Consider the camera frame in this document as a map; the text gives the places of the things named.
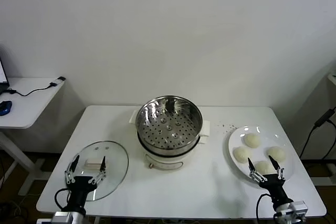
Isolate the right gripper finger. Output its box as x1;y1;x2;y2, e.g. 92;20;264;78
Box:
247;157;266;183
268;155;286;180

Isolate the white electric cooking pot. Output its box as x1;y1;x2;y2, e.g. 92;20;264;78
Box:
136;129;208;171

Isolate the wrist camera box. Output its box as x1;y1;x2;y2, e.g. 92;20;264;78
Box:
287;200;308;216
51;211;73;224

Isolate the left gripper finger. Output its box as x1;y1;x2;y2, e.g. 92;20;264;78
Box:
88;155;108;185
65;155;80;184

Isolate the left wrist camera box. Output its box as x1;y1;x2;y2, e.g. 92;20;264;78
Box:
51;211;73;224

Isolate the glass pot lid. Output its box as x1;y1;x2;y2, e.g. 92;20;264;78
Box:
65;140;129;202

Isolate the black desk cable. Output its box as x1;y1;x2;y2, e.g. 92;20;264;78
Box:
1;83;57;97

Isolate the blue computer mouse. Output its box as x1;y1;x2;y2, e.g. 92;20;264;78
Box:
0;100;13;116

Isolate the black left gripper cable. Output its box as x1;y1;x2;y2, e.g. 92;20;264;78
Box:
54;188;70;211

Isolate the stainless steel steamer basket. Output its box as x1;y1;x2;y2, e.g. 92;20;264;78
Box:
128;94;212;155

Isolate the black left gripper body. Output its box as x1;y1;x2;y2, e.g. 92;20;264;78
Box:
67;175;96;210

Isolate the white steamed baozi bun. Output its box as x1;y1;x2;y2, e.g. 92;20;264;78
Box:
254;160;276;175
266;146;287;163
244;133;263;148
233;146;253;164

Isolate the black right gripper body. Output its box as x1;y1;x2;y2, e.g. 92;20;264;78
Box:
259;174;293;209

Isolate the white oval plate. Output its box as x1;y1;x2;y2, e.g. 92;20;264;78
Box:
227;125;296;186

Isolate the white side desk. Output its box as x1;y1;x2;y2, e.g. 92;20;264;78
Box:
0;77;66;196

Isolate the black laptop computer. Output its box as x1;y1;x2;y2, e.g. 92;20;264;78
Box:
0;57;11;96

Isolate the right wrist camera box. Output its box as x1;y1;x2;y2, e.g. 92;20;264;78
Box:
287;200;308;216

